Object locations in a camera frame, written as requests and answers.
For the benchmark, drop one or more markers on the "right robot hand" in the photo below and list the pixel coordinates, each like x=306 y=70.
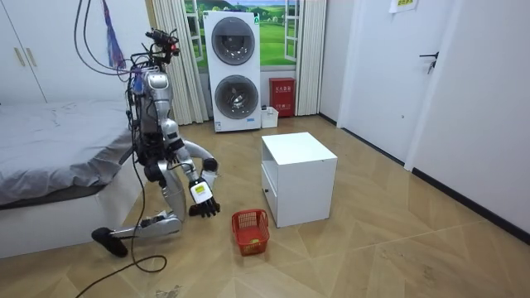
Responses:
x=201 y=193

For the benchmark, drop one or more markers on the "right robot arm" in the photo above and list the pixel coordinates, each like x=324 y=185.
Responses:
x=170 y=131

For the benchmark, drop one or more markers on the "robot legs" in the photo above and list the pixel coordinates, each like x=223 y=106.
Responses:
x=174 y=194

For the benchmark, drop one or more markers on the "red plastic basket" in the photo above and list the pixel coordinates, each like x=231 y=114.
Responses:
x=248 y=232

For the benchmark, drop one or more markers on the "small green soft toy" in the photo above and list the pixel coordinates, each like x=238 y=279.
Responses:
x=254 y=240

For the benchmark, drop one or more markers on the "robot body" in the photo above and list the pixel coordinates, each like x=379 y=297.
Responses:
x=154 y=108

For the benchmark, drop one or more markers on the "small white bin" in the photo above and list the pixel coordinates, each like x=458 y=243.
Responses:
x=269 y=118

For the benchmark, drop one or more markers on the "white bedside cabinet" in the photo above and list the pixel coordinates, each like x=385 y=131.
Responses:
x=304 y=186

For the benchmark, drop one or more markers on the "cream pleated curtain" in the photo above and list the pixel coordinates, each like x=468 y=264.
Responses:
x=182 y=91
x=309 y=58

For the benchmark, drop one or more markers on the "red fire equipment box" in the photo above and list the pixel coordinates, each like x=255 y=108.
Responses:
x=282 y=97

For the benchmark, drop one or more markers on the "white washing machine tower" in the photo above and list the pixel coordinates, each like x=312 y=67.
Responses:
x=232 y=70

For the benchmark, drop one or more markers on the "grey bed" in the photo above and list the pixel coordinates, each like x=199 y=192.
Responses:
x=54 y=145

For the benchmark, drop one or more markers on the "green landscape window poster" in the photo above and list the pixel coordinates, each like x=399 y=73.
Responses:
x=271 y=41

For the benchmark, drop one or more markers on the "white wardrobe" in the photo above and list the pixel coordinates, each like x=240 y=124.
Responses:
x=74 y=45

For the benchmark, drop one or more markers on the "white door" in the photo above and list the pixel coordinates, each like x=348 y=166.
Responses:
x=389 y=87

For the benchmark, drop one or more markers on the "white paper sign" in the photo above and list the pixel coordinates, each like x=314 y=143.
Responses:
x=402 y=5

